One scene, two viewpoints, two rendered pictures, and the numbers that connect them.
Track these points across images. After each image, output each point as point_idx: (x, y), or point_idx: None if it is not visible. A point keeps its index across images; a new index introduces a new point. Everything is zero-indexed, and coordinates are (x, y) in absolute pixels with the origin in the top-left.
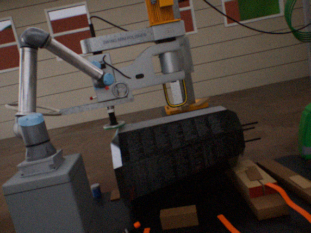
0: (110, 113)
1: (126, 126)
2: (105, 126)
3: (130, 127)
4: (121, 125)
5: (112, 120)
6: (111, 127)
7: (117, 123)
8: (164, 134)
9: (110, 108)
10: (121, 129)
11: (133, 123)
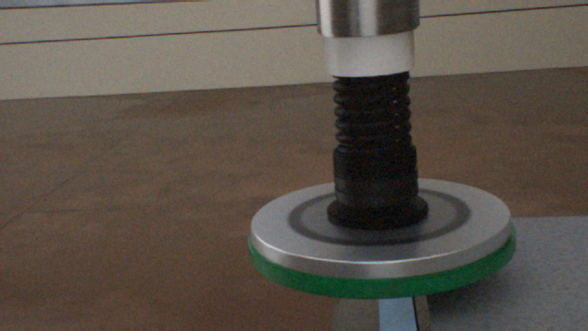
0: (367, 83)
1: (510, 264)
2: (276, 241)
3: (582, 294)
4: (482, 269)
5: (367, 179)
6: (359, 272)
7: (424, 213)
8: None
9: (378, 30)
10: (459, 304)
11: (561, 224)
